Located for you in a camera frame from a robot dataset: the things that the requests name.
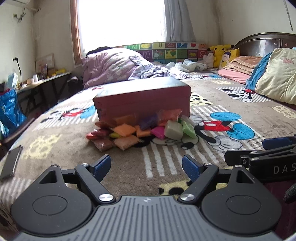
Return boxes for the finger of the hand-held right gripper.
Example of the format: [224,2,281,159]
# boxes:
[262,136,296,150]
[225,144,296,166]

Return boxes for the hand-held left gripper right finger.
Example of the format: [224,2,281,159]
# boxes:
[178,154,255,206]

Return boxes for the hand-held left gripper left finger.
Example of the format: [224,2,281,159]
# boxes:
[37,154,116,205]

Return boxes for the pile of coloured clay packets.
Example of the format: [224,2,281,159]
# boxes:
[87,108,199,151]

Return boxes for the pink cardboard box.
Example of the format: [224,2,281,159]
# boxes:
[93,89,191,124]

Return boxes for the dark printed box lid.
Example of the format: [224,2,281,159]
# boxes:
[93,76,191,105]

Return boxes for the person's right hand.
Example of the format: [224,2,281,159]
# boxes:
[283,184,296,204]

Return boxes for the dark red clothing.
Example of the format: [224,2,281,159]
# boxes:
[262,182,296,234]

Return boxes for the cream quilt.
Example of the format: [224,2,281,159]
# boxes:
[254,47,296,105]

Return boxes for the blue towel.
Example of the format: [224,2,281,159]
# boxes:
[245,52,274,90]

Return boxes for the pink pillow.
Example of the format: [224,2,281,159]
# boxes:
[217,69,252,84]

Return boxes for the beige patterned blanket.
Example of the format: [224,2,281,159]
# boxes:
[222,56,263,75]

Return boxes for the black smartphone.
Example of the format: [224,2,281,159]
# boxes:
[0,145,24,181]

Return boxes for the dark wooden footboard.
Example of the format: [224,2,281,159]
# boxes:
[0,118,36,150]

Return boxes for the yellow cartoon pillow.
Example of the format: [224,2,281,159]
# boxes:
[218,48,240,69]

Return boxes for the dark wooden headboard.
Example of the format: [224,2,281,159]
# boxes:
[233,32,296,58]

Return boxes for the dark desk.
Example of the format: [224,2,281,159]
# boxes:
[17,71,72,113]

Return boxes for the white plush toy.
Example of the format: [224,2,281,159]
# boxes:
[203,52,215,68]

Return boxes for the purple quilt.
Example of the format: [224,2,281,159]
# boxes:
[81,47,189,90]

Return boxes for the white plastic bags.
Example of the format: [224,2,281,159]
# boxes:
[165,59,207,73]

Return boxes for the yellow boxes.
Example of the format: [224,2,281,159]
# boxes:
[47,68,67,77]

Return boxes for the yellow plush toy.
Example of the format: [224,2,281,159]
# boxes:
[207,44,234,68]

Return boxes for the blue plastic bag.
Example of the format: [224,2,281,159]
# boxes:
[0,89,27,138]

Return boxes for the window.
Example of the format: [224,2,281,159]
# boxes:
[70,0,169,68]

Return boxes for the grey curtain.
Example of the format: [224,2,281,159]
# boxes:
[164,0,196,42]

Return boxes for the white air conditioner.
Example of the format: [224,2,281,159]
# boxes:
[9,0,40,11]

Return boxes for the colourful foam wall mat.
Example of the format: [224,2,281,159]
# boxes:
[126,42,208,62]

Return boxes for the picture frame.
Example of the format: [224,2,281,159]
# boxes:
[35,53,55,75]

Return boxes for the hanging wall cord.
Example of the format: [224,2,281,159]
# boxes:
[282,0,294,30]

